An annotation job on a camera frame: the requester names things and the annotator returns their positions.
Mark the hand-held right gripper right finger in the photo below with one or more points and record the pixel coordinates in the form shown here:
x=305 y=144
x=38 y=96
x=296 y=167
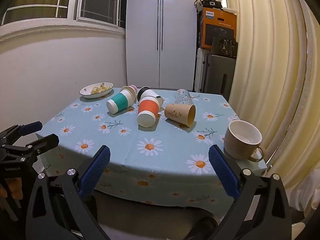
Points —
x=223 y=172

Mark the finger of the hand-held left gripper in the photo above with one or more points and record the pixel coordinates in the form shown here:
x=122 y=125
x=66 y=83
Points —
x=47 y=141
x=31 y=126

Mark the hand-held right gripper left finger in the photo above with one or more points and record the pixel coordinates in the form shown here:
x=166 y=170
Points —
x=96 y=172

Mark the teal and white cup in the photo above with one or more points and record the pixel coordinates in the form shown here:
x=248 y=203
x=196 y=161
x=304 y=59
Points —
x=120 y=101

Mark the brown paper cup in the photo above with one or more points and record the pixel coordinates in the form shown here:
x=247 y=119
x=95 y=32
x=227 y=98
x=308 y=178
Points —
x=176 y=113

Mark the orange and white cup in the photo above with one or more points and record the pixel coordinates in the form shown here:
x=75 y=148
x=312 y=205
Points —
x=148 y=110

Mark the clear glass cup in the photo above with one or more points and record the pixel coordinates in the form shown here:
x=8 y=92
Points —
x=183 y=97

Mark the pink cup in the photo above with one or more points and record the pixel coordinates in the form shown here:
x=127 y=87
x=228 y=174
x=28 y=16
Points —
x=133 y=89

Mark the black and white cup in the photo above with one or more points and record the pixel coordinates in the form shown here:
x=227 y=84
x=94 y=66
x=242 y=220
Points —
x=150 y=93

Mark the person's left hand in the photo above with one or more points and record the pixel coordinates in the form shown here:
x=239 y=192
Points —
x=15 y=188

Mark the beige ceramic mug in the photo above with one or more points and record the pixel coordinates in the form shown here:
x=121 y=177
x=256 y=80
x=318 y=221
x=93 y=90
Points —
x=237 y=146

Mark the dark stool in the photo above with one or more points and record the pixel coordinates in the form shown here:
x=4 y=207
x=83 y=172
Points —
x=203 y=227

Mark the blue daisy print tablecloth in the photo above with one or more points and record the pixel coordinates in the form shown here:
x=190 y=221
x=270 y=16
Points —
x=175 y=140

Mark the white bowl with food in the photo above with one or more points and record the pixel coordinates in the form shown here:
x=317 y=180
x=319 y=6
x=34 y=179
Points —
x=86 y=92

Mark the yellow food pieces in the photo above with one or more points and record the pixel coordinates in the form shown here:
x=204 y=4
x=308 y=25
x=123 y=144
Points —
x=100 y=89

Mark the grey suitcase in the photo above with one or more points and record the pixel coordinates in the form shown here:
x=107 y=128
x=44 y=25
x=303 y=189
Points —
x=220 y=77

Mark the cream curtain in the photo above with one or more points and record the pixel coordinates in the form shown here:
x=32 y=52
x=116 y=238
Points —
x=275 y=80

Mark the black handbag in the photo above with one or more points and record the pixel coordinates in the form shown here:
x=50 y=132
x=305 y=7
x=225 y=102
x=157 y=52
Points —
x=225 y=47

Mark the white framed window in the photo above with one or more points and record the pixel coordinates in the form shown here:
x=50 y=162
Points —
x=75 y=2

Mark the white wardrobe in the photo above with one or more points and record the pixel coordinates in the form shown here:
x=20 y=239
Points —
x=142 y=35

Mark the orange and black cardboard box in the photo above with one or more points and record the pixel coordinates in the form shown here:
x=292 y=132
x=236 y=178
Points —
x=220 y=27

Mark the black bag on box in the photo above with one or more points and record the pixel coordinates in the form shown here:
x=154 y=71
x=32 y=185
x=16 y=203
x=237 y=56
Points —
x=212 y=3

